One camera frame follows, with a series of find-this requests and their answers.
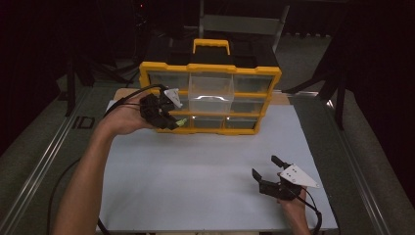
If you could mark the person's left hand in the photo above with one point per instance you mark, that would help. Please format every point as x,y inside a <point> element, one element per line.
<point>125,117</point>

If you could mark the person's right hand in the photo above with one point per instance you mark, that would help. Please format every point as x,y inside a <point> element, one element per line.
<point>295,212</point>

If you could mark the yellow black drawer cabinet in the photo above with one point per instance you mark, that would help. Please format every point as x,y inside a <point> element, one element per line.
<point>254,94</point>

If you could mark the clear plastic drawer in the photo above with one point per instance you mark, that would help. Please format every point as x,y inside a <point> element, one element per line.
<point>211,98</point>

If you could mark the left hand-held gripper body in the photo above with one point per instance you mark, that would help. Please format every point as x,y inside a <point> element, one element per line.
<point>153,109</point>

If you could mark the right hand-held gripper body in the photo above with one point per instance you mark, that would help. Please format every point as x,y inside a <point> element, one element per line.
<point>298,176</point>

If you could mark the black metal stand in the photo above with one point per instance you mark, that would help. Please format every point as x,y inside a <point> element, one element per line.
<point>340,104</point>
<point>70,91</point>

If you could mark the aluminium rail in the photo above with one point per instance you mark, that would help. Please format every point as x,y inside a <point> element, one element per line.
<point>359,176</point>
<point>42,166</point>

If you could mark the white board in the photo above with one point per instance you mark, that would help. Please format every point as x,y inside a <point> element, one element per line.
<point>195,196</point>

